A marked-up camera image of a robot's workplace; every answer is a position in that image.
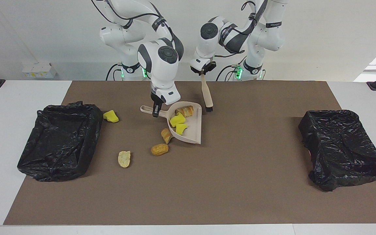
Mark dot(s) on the pale chip piece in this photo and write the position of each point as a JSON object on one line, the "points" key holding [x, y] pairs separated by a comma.
{"points": [[124, 159]]}

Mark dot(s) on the rounded yellow sponge piece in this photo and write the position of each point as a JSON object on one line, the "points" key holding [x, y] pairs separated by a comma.
{"points": [[111, 116]]}

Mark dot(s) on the brown table mat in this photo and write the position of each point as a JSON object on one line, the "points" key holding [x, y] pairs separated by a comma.
{"points": [[188, 202]]}

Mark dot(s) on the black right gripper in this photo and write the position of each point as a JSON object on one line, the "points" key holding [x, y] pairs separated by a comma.
{"points": [[157, 98]]}

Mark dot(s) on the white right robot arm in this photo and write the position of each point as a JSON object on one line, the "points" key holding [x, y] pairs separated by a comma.
{"points": [[162, 68]]}

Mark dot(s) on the notched yellow sponge piece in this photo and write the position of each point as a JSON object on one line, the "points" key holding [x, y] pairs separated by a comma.
{"points": [[177, 119]]}

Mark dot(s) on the pale beige foam chunk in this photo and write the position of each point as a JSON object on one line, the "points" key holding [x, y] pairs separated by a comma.
{"points": [[185, 111]]}

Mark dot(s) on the small yellow sponge wedge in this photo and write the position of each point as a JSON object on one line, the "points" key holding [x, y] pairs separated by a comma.
{"points": [[181, 129]]}

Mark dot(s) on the black bag lined bin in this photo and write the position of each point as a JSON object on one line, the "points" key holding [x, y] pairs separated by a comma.
{"points": [[60, 143], [341, 147]]}

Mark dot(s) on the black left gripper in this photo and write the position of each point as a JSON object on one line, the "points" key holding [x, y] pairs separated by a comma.
{"points": [[204, 67]]}

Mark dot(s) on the beige plastic dustpan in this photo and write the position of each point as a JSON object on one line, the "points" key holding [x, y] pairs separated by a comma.
{"points": [[193, 134]]}

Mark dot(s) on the orange striped croissant piece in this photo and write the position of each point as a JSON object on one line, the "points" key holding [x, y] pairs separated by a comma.
{"points": [[166, 135]]}

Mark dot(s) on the beige hand brush black bristles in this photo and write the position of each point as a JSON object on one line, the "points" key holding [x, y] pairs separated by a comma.
{"points": [[206, 94]]}

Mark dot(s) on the brown bread roll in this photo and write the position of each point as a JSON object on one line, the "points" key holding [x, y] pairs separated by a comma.
{"points": [[159, 149]]}

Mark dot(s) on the white wall socket box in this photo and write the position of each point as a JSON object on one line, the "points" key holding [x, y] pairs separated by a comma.
{"points": [[39, 70]]}

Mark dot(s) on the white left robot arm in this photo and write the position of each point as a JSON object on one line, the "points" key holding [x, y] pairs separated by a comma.
{"points": [[266, 36]]}

